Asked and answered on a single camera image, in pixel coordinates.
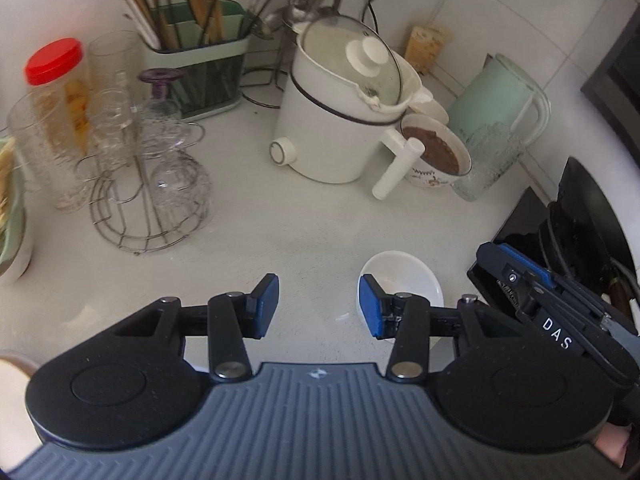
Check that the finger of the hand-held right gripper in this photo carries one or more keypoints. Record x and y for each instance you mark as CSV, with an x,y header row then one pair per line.
x,y
525,265

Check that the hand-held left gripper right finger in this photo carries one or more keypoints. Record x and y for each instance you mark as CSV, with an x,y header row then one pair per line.
x,y
370,310

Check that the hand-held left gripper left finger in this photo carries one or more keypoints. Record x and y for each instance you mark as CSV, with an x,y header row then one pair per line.
x,y
267,306

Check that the small white bowl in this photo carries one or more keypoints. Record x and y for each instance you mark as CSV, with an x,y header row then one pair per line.
x,y
405,272

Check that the floral plate orange rim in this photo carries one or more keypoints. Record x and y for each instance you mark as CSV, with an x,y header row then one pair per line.
x,y
10,385

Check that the person's right hand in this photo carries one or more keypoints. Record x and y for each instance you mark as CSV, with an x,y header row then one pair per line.
x,y
614,449

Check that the textured glass pitcher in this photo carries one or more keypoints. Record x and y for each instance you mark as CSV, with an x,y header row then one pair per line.
x,y
485,172

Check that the patterned ceramic bowl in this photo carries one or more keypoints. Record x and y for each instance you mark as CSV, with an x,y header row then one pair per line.
x,y
425,179

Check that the brown food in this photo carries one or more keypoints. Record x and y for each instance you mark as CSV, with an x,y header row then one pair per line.
x,y
435,147

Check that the white electric cooking pot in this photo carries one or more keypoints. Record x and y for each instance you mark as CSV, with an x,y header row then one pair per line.
x,y
325,145

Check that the pale green electric kettle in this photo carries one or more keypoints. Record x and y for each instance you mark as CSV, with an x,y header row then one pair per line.
x,y
495,95

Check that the white dish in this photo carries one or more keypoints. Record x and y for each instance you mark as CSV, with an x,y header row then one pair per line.
x,y
437,110

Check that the black appliance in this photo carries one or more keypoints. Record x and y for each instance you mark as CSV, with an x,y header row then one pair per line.
x,y
617,75

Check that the green chopstick holder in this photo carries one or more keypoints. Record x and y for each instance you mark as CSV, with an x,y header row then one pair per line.
x,y
200,90

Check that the yellow packet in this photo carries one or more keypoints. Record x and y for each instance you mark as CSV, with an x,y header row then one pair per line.
x,y
427,47

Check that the white bowl orange base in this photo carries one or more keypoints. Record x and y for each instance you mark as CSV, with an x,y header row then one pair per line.
x,y
22,255

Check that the purple stemmed glass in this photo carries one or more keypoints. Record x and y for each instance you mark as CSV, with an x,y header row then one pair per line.
x,y
160,80

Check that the green colander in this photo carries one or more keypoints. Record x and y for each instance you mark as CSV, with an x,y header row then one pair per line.
x,y
11,232

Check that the glass pot lid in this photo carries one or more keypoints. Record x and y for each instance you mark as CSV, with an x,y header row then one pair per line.
x,y
330,45

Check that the large textured glass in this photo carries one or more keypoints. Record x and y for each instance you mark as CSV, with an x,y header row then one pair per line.
x,y
40,160

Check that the metal ladle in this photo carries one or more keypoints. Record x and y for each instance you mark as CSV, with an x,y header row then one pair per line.
x,y
270,22

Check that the tall clear glass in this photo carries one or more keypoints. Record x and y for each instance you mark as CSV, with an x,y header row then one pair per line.
x,y
114,60

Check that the dry noodles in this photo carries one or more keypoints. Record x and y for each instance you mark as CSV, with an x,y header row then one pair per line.
x,y
4,180

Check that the jar with red lid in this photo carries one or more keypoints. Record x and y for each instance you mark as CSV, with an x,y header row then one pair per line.
x,y
55,62

